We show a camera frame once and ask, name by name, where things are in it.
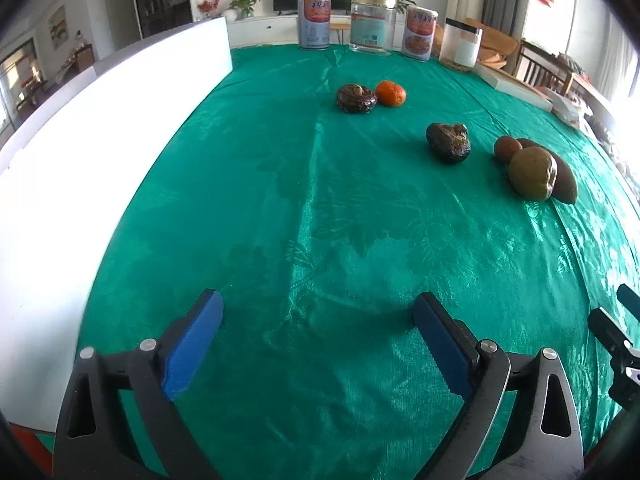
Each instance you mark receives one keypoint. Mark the white plastic bag red print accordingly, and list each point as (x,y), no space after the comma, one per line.
(570,107)

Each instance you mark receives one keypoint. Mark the wooden slatted bench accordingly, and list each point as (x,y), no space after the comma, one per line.
(545,70)

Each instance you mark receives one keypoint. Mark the orange lounge chair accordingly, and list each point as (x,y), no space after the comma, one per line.
(497,45)

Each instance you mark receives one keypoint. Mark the flat white and orange box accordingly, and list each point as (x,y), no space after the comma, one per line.
(515,87)

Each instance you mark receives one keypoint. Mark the white foam board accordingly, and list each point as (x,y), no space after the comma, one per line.
(75,185)

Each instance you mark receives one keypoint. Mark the leafy plant in white pot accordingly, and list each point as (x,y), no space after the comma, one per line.
(400,0)

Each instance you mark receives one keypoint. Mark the green potted plant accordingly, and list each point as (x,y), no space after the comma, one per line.
(245,4)

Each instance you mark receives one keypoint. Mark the dark brown wrinkled fruit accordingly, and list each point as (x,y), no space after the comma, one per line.
(448,142)

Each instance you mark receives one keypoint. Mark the white television cabinet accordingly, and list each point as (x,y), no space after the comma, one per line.
(265,30)

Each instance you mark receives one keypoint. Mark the glass jar with blue label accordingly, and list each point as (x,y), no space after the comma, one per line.
(372,25)

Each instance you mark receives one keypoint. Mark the white sheer curtain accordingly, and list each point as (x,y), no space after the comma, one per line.
(612,60)

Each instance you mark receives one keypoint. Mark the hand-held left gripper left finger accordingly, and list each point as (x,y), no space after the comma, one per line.
(192,345)

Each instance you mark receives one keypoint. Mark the dark chocolate donut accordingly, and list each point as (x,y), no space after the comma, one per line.
(356,99)

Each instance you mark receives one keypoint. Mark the small orange tangerine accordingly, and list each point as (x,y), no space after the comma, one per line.
(391,94)

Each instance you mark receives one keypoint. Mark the red flower plant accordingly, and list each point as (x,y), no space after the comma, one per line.
(208,6)

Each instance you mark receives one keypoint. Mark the round white vase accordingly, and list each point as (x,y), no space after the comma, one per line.
(230,14)

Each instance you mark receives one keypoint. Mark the small wooden stool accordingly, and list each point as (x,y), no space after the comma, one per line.
(341,21)

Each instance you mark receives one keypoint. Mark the small brown kiwi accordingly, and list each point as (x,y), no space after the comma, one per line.
(505,149)

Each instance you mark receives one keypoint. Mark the green patterned tablecloth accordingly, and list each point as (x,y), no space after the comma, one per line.
(310,240)

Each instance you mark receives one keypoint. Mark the printed metal can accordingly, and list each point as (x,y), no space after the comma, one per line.
(314,22)
(419,35)

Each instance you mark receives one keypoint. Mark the clear jar with black lid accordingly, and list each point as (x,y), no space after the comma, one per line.
(461,46)

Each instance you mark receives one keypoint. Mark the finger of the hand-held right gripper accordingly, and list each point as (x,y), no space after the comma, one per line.
(630,300)
(607,330)

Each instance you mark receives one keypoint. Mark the framed wall picture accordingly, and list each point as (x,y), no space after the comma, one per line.
(57,27)

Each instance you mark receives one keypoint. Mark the reddish sweet potato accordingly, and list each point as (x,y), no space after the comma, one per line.
(566,186)

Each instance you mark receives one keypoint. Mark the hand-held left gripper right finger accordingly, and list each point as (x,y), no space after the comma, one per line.
(442,345)

